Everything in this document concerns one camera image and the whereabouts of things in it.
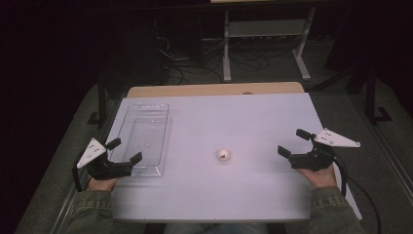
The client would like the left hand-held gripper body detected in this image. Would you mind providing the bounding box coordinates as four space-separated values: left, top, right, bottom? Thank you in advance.
76 137 134 181

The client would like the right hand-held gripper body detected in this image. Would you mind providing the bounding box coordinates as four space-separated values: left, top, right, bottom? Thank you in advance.
287 128 361 173

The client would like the clear plastic tray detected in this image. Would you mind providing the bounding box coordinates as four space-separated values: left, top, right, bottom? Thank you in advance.
109 102 172 177

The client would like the white ball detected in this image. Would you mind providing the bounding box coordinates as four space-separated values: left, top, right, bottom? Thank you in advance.
216 148 232 163

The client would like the person's left hand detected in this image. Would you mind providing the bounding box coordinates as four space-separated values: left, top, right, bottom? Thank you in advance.
87 175 119 192

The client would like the person's right hand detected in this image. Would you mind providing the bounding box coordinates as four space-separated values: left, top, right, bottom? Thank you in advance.
296 163 339 190

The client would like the black metal stand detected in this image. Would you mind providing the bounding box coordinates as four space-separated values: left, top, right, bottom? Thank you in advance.
363 66 394 125
87 73 111 127

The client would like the white board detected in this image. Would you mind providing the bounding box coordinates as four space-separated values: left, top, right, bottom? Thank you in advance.
109 92 363 222

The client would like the wooden table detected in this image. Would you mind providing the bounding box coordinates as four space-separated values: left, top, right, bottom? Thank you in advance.
126 81 306 99

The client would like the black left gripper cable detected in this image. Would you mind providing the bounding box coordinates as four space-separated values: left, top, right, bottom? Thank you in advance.
71 151 93 193

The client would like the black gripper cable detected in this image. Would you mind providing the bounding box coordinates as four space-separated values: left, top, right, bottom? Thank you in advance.
71 151 93 193
333 155 383 234

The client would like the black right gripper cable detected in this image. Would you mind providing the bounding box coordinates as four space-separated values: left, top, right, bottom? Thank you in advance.
333 155 383 234

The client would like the bundle of floor cables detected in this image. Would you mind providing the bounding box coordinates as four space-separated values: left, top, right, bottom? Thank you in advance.
155 34 271 86

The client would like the white metal desk frame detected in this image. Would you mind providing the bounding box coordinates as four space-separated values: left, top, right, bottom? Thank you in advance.
221 5 318 83

